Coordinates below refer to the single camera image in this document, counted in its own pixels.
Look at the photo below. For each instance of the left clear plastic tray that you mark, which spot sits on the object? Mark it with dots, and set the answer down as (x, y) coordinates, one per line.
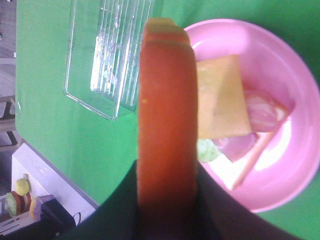
(102, 64)

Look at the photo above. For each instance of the pink round plate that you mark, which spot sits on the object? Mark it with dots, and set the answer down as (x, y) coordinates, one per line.
(291, 160)

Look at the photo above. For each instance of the toy bread slice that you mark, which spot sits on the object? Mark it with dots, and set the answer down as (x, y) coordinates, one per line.
(232, 174)
(166, 167)

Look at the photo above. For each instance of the green tablecloth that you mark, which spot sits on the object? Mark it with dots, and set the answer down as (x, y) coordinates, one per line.
(96, 153)

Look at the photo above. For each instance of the toy lettuce leaf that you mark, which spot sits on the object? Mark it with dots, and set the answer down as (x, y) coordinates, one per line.
(207, 151)

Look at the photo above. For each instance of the black box with cable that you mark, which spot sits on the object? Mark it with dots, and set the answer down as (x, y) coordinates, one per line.
(57, 220)

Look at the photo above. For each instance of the white side cabinet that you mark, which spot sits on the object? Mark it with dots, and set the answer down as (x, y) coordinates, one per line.
(46, 179)

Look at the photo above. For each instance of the toy bacon strip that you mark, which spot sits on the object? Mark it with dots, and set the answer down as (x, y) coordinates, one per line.
(265, 113)
(236, 147)

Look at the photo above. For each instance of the yellow toy cheese slice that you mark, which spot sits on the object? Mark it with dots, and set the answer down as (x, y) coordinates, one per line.
(222, 110)

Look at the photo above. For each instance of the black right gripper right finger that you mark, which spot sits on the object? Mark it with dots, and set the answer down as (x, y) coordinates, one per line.
(226, 219)

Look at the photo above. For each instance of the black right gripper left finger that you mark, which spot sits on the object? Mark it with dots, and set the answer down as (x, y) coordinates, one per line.
(115, 219)

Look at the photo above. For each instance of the toy burger stack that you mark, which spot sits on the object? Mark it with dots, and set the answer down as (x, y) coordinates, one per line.
(20, 200)

